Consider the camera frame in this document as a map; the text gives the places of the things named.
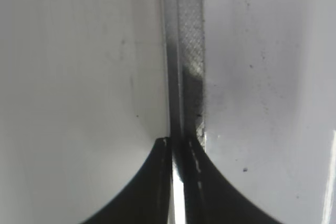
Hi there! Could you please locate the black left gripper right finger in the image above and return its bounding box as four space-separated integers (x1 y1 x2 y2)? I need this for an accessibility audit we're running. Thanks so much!
172 136 278 223

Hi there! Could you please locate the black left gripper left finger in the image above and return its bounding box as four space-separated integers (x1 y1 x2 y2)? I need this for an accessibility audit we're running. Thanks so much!
84 137 172 224

